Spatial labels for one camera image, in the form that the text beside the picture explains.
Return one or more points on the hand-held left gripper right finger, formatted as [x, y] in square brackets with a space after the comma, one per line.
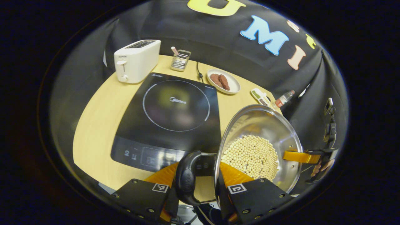
[226, 200]

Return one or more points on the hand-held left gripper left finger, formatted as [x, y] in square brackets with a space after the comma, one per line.
[170, 204]

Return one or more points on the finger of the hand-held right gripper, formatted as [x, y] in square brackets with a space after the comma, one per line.
[297, 156]

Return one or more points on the pile of soybeans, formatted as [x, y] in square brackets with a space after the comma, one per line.
[250, 156]

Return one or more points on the black induction cooktop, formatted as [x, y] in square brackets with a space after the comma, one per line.
[175, 125]

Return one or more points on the clear water bottle red label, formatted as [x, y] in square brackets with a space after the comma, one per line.
[283, 99]

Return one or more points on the heap of dark red beans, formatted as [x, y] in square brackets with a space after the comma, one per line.
[263, 102]

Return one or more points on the white divided tray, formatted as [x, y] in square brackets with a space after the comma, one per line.
[261, 95]

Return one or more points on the heap of green mung beans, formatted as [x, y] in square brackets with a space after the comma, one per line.
[255, 93]

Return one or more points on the white oval plate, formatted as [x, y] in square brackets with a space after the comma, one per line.
[234, 84]

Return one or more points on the red meat slice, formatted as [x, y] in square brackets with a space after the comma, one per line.
[215, 80]
[225, 82]

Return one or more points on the white toaster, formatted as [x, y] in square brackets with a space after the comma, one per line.
[137, 62]

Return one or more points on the pink stick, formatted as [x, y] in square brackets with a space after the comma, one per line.
[174, 50]

